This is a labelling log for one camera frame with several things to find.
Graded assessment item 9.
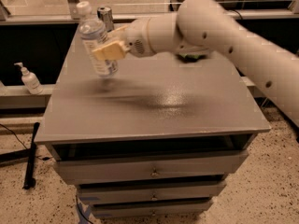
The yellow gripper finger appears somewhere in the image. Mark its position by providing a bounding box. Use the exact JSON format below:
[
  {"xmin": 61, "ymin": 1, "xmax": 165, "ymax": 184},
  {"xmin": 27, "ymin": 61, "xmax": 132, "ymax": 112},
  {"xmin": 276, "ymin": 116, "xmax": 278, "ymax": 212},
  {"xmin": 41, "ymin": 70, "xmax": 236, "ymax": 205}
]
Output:
[
  {"xmin": 107, "ymin": 25, "xmax": 128, "ymax": 40},
  {"xmin": 92, "ymin": 40, "xmax": 129, "ymax": 61}
]

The black bar on floor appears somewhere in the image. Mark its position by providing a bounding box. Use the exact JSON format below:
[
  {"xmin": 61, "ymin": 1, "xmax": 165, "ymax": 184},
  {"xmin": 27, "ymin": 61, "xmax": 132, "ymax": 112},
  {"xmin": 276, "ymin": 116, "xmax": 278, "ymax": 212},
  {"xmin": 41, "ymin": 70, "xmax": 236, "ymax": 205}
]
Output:
[{"xmin": 23, "ymin": 122, "xmax": 40, "ymax": 189}]

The bottom grey drawer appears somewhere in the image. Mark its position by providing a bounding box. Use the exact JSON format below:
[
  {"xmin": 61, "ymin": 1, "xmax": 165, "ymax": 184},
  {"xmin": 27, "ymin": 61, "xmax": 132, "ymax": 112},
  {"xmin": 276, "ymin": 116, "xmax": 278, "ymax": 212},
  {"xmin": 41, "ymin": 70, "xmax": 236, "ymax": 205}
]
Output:
[{"xmin": 92, "ymin": 198, "xmax": 212, "ymax": 218}]

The green snack bag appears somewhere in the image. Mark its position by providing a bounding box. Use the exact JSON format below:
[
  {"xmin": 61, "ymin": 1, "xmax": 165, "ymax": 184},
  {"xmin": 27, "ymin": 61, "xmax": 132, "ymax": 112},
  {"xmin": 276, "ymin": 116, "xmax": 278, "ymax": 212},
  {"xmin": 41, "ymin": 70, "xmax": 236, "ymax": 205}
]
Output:
[{"xmin": 177, "ymin": 54, "xmax": 206, "ymax": 63}]

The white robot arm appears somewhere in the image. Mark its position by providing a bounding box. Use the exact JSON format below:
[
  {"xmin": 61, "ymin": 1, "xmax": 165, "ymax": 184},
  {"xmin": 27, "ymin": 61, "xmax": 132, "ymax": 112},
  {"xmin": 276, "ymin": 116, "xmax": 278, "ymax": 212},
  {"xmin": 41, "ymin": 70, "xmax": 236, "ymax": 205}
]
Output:
[{"xmin": 93, "ymin": 0, "xmax": 299, "ymax": 125}]

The black floor cable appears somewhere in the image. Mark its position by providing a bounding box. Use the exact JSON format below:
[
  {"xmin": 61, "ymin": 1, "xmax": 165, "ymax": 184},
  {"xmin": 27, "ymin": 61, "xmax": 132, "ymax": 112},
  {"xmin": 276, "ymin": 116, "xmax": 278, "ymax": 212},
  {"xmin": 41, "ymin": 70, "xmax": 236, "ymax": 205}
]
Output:
[{"xmin": 0, "ymin": 123, "xmax": 52, "ymax": 161}]

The grey drawer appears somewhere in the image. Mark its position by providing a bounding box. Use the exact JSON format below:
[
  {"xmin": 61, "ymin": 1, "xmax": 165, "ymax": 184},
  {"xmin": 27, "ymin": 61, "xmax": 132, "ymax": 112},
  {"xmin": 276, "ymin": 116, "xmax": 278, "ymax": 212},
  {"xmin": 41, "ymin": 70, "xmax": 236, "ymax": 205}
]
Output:
[
  {"xmin": 78, "ymin": 181, "xmax": 226, "ymax": 204},
  {"xmin": 54, "ymin": 150, "xmax": 249, "ymax": 185},
  {"xmin": 92, "ymin": 198, "xmax": 212, "ymax": 218}
]

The silver blue drink can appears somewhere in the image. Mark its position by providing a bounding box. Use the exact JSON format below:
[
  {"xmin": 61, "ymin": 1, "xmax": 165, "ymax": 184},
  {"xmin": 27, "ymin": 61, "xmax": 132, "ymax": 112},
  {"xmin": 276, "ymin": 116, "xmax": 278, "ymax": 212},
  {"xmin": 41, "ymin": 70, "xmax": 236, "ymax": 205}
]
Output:
[{"xmin": 97, "ymin": 6, "xmax": 114, "ymax": 32}]

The grey drawer cabinet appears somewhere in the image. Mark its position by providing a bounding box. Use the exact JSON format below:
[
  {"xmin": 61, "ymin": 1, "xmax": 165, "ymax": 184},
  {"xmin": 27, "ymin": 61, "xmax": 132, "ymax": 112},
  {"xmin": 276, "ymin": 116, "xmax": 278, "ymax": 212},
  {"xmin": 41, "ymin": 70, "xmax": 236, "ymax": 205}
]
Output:
[{"xmin": 34, "ymin": 20, "xmax": 272, "ymax": 220}]

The top grey drawer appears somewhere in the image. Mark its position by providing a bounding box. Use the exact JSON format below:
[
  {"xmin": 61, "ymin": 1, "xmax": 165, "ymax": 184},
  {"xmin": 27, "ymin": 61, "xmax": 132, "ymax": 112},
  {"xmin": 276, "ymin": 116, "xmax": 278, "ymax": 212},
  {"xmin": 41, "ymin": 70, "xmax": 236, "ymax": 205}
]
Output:
[{"xmin": 54, "ymin": 150, "xmax": 249, "ymax": 185}]

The blue plastic water bottle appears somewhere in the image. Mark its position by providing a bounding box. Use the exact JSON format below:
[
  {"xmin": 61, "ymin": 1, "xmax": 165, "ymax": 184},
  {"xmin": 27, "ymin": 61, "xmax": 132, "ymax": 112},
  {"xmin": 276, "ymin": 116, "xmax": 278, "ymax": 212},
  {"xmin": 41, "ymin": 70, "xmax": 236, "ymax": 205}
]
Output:
[{"xmin": 77, "ymin": 1, "xmax": 118, "ymax": 77}]

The blue black cable under cabinet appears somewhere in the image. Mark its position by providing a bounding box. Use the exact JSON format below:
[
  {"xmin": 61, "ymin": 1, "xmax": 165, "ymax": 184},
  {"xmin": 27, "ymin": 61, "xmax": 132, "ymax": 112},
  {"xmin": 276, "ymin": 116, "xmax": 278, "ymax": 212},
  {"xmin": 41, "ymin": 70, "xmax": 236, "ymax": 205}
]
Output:
[{"xmin": 74, "ymin": 195, "xmax": 94, "ymax": 224}]

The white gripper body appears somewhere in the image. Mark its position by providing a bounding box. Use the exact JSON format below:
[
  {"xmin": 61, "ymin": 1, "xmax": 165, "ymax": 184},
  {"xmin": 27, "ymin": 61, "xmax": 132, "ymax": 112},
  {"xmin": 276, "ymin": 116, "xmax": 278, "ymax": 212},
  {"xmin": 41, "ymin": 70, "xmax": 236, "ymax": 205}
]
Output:
[{"xmin": 124, "ymin": 19, "xmax": 155, "ymax": 57}]

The white pump dispenser bottle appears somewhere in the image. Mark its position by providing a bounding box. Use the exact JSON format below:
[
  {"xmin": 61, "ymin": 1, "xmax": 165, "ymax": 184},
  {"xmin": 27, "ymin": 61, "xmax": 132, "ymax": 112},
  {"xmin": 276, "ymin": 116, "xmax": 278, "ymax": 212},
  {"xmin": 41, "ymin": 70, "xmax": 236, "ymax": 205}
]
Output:
[{"xmin": 15, "ymin": 63, "xmax": 43, "ymax": 95}]

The middle grey drawer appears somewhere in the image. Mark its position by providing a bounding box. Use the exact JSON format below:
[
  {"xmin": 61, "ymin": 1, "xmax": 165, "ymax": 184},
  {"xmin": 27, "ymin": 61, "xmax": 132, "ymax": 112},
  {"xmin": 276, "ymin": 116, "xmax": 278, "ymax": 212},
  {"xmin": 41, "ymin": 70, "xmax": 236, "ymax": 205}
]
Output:
[{"xmin": 78, "ymin": 181, "xmax": 226, "ymax": 204}]

